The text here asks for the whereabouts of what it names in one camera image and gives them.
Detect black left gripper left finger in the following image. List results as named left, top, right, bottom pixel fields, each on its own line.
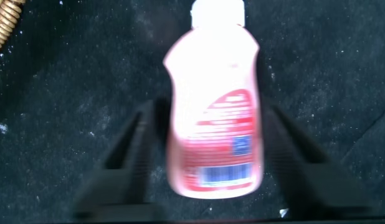
left=72, top=98, right=172, bottom=220

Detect pink lotion bottle white cap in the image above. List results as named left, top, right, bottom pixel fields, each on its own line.
left=163, top=0, right=264, bottom=200

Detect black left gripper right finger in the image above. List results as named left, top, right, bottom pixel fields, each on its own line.
left=260, top=98, right=379, bottom=220

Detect wicker basket with brown handles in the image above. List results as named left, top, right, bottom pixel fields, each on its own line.
left=0, top=0, right=27, bottom=58

